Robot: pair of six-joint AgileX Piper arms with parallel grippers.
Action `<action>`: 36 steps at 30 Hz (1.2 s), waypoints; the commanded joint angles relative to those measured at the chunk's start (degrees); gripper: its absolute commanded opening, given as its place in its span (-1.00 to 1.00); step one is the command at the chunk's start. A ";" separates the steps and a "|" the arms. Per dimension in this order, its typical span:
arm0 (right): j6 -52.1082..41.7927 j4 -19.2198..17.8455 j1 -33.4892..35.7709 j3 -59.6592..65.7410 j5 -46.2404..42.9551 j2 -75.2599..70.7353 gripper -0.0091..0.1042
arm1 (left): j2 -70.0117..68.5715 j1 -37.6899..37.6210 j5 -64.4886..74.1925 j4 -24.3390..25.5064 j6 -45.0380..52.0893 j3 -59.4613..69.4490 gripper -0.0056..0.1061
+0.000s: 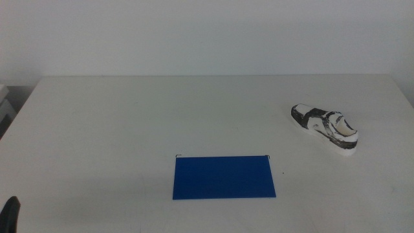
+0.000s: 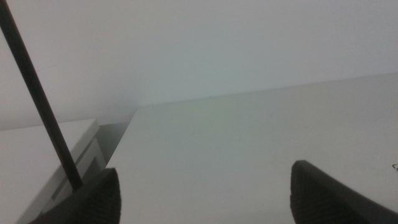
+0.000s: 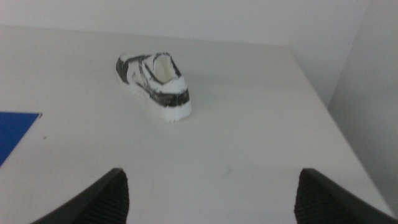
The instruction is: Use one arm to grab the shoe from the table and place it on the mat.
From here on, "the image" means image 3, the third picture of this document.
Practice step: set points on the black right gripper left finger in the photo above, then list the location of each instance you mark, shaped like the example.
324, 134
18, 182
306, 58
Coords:
99, 202

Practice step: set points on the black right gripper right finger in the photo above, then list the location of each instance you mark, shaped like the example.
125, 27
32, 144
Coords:
323, 205

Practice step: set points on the blue mat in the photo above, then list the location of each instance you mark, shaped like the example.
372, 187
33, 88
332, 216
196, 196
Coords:
12, 132

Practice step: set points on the white and black sneaker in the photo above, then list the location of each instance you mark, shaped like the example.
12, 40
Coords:
155, 84

